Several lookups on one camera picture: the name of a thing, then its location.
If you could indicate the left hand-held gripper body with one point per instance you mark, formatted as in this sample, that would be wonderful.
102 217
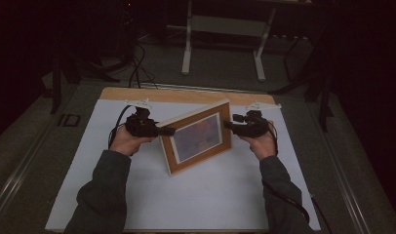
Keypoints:
140 126

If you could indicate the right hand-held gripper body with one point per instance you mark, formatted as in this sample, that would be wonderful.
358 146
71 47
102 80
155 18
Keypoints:
256 127

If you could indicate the wooden photo frame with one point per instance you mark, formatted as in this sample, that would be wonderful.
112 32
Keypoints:
199 156

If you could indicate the person's right hand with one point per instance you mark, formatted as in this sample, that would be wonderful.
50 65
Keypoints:
264 146

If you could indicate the person's left hand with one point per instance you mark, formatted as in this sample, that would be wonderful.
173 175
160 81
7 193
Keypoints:
124 143

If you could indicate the black metal stand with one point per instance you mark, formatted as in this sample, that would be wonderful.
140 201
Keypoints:
56 87
324 104

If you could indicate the black floor bracket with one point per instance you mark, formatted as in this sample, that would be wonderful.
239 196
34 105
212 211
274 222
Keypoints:
61 120

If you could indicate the white metal table frame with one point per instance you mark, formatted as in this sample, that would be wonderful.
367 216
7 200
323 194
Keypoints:
186 48

